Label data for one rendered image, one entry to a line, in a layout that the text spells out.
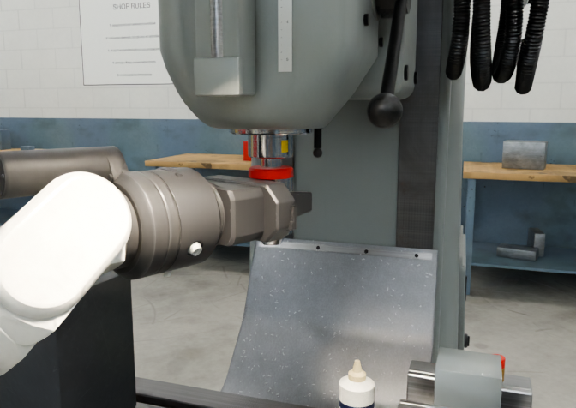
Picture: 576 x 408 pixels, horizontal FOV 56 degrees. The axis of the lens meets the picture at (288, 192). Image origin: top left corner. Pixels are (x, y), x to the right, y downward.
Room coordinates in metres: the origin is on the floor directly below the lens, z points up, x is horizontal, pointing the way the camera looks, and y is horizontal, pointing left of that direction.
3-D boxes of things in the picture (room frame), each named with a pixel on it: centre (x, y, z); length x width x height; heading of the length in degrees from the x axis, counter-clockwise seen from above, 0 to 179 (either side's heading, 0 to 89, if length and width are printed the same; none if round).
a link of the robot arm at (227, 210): (0.50, 0.08, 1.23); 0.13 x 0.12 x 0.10; 49
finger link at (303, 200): (0.54, -0.01, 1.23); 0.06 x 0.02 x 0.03; 139
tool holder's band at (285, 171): (0.57, 0.02, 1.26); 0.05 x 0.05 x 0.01
